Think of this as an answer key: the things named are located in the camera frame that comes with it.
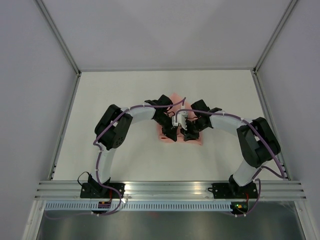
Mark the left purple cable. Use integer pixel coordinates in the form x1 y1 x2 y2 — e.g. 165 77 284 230
44 96 187 221

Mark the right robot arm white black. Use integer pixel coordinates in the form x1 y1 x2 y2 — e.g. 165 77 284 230
172 99 281 198

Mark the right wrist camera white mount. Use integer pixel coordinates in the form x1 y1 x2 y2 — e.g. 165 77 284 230
171 113 187 129

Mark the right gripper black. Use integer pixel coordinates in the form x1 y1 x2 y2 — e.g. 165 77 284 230
180 118 208 142

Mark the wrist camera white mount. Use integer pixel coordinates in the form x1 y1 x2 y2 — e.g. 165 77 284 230
175 104 189 119
171 113 187 129

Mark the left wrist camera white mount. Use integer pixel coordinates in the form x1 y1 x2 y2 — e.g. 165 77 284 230
175 104 189 119

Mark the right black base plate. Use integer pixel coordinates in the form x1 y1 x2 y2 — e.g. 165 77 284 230
207 182 258 200

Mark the pink cloth napkin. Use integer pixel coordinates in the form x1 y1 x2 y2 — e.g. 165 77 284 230
156 92 203 146

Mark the left aluminium frame post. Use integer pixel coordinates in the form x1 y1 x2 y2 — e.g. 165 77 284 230
34 0 81 76

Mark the right aluminium frame post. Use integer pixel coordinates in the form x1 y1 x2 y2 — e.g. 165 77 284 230
252 0 299 75

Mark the aluminium frame post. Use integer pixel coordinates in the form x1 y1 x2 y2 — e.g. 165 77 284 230
34 0 81 76
252 0 299 75

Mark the aluminium front rail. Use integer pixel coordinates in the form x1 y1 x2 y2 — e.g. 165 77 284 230
33 180 307 202

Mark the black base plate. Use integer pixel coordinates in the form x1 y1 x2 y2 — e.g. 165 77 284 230
80 182 125 199
207 182 258 200

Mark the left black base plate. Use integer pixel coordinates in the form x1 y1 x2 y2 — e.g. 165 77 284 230
80 182 125 199

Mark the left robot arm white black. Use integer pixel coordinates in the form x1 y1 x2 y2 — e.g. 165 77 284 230
81 95 186 198

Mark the white slotted cable duct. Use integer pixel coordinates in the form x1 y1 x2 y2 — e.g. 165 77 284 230
44 200 232 212

